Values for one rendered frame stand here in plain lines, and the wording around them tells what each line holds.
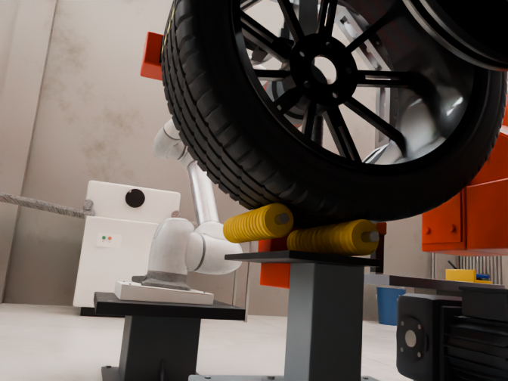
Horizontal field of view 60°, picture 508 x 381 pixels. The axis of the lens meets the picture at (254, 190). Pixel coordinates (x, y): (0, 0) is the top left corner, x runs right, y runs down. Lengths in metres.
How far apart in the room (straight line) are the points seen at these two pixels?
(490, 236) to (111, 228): 3.09
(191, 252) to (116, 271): 2.08
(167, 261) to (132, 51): 3.64
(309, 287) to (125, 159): 4.04
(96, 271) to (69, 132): 1.59
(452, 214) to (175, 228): 0.99
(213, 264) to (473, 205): 1.01
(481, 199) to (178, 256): 1.06
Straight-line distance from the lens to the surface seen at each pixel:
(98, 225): 3.77
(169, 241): 1.71
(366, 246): 0.72
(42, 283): 4.59
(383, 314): 5.27
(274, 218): 0.72
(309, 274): 0.76
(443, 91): 1.01
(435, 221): 1.28
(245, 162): 0.67
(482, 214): 1.18
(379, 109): 1.18
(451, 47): 0.59
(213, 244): 1.79
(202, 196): 2.00
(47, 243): 4.58
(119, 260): 3.77
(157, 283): 1.70
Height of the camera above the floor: 0.42
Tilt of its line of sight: 11 degrees up
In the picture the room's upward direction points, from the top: 5 degrees clockwise
